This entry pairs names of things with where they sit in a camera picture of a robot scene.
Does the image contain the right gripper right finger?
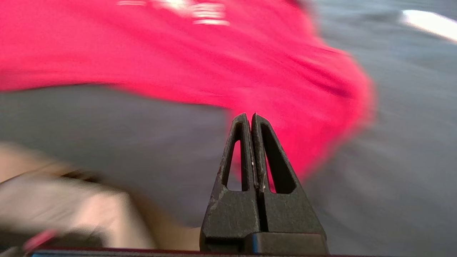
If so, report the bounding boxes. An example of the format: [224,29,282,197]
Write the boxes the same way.
[251,113,328,254]

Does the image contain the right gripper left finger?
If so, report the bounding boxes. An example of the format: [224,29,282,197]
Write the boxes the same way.
[199,113,260,252]

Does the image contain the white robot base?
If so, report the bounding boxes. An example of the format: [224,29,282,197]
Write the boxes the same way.
[0,170,157,252]

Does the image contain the red printed t-shirt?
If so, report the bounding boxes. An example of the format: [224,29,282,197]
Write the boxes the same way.
[0,0,375,191]

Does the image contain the long white remote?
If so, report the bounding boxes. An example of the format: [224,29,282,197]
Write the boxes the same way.
[402,10,457,43]

